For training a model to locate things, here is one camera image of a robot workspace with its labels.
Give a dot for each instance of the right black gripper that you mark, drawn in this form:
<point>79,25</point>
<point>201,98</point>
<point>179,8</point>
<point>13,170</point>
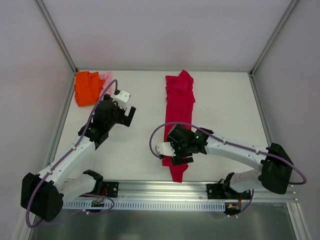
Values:
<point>180,155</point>

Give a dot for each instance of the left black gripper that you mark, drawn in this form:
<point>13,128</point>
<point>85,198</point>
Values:
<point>122,116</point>

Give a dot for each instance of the red t shirt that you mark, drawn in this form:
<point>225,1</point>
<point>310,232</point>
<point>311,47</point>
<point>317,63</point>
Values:
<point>179,108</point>

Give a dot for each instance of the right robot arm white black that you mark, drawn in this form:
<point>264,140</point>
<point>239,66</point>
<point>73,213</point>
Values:
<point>271,167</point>

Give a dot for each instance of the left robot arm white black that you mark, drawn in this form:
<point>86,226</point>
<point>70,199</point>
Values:
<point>45,193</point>

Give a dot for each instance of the pink t shirt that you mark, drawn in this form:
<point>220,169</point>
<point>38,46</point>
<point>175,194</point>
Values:
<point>107,78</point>

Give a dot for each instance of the orange t shirt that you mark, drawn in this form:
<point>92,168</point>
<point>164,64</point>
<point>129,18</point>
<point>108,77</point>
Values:
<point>87,88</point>

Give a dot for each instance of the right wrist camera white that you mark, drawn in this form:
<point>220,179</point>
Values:
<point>165,149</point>

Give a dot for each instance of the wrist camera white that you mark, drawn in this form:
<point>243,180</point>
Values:
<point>122,98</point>
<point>165,149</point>

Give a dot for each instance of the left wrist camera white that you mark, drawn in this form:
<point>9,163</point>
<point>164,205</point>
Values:
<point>122,98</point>

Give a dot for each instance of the aluminium mounting rail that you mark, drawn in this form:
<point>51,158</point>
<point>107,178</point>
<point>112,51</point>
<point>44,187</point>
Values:
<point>153,190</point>

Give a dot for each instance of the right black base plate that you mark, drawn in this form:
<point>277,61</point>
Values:
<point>215,191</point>

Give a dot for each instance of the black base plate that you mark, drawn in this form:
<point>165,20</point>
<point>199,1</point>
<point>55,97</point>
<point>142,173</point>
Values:
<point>215,191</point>
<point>110,189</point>

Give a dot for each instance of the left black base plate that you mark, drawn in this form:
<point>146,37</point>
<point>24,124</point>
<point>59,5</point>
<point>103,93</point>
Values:
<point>110,189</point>

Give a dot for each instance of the white slotted cable duct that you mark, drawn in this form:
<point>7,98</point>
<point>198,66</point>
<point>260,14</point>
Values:
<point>146,205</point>

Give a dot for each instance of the left aluminium frame post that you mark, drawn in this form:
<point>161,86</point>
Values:
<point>55,33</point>

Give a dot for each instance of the aluminium frame post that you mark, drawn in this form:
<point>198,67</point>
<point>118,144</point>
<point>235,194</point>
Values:
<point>281,23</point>
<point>55,33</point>

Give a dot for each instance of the right aluminium frame post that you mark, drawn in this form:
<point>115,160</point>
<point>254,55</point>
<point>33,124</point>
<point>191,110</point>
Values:
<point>281,23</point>

